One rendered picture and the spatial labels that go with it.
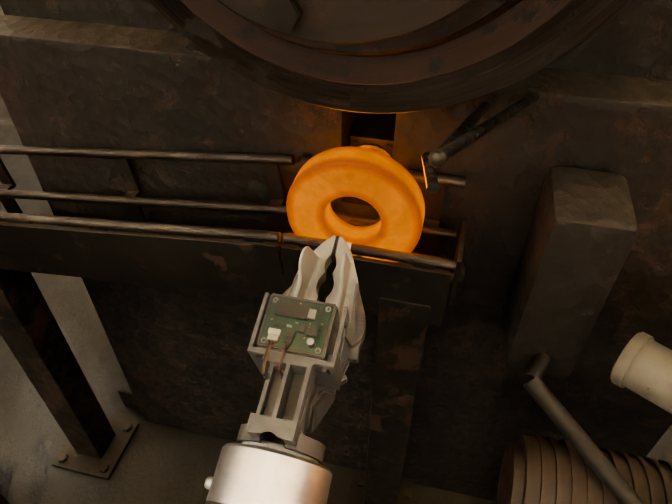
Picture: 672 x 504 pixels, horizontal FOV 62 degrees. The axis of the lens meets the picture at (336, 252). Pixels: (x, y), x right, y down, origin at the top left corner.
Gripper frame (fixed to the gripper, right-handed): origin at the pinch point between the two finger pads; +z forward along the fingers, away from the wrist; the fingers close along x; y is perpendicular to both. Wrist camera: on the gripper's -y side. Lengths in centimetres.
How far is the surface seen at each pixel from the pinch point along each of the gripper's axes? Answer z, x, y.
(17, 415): -15, 76, -74
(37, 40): 17.4, 38.9, 7.0
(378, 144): 17.3, -1.0, -3.6
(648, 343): -1.6, -31.2, -5.3
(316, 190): 7.0, 3.7, 0.0
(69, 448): -19, 60, -72
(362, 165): 8.3, -1.2, 3.7
